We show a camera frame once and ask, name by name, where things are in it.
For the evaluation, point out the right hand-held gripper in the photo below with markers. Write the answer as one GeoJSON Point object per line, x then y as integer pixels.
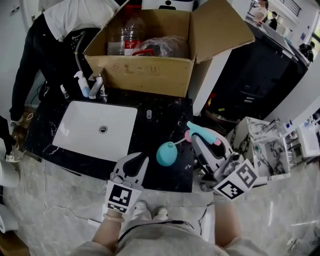
{"type": "Point", "coordinates": [237, 180]}

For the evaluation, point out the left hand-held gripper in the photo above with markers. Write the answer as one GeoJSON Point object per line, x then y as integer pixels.
{"type": "Point", "coordinates": [121, 196]}

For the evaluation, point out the pink and teal spray trigger head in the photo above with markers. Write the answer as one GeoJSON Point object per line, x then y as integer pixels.
{"type": "Point", "coordinates": [202, 133]}

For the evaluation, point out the teal spray bottle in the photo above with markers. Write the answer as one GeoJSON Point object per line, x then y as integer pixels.
{"type": "Point", "coordinates": [167, 153]}

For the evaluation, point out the person's left forearm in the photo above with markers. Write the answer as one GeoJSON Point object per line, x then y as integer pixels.
{"type": "Point", "coordinates": [107, 232]}

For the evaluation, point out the person's right forearm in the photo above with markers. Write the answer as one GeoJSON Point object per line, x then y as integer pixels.
{"type": "Point", "coordinates": [227, 225]}

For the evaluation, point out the white pump bottle blue liquid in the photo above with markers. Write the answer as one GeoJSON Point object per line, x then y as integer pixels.
{"type": "Point", "coordinates": [82, 85]}

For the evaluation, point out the black marble vanity counter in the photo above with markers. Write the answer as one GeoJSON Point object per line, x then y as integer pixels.
{"type": "Point", "coordinates": [162, 180]}

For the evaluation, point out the person's left white shoe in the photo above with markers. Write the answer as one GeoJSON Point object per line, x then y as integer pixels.
{"type": "Point", "coordinates": [142, 210]}

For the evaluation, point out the person's white shoe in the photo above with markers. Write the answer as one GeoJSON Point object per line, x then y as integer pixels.
{"type": "Point", "coordinates": [142, 210]}
{"type": "Point", "coordinates": [161, 213]}

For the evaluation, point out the white wrist band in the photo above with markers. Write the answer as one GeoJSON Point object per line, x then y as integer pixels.
{"type": "Point", "coordinates": [219, 199]}

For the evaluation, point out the person's right white shoe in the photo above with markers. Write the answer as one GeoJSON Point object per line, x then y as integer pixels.
{"type": "Point", "coordinates": [161, 213]}

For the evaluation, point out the white sink basin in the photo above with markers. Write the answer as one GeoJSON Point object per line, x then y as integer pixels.
{"type": "Point", "coordinates": [95, 125]}

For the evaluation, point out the white marble cabinet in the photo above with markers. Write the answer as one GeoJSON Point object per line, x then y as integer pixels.
{"type": "Point", "coordinates": [272, 150]}

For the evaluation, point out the person's light grey shirt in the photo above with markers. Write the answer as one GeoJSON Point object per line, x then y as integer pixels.
{"type": "Point", "coordinates": [175, 240]}

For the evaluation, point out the black cabinet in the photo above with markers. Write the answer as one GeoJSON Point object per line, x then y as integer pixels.
{"type": "Point", "coordinates": [260, 75]}

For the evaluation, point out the white vanity sink unit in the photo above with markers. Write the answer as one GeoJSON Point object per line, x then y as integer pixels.
{"type": "Point", "coordinates": [310, 140]}

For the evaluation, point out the brown cardboard box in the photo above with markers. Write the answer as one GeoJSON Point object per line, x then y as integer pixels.
{"type": "Point", "coordinates": [150, 72]}

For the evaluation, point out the clear plastic bag bundle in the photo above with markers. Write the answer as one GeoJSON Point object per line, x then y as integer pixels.
{"type": "Point", "coordinates": [162, 46]}

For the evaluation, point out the white ceramic fixture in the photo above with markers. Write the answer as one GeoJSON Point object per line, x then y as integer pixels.
{"type": "Point", "coordinates": [8, 173]}
{"type": "Point", "coordinates": [7, 218]}

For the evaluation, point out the white sign black pictogram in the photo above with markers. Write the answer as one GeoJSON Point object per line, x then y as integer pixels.
{"type": "Point", "coordinates": [167, 3]}

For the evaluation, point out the black railing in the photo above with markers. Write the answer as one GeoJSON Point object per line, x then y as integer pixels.
{"type": "Point", "coordinates": [291, 6]}

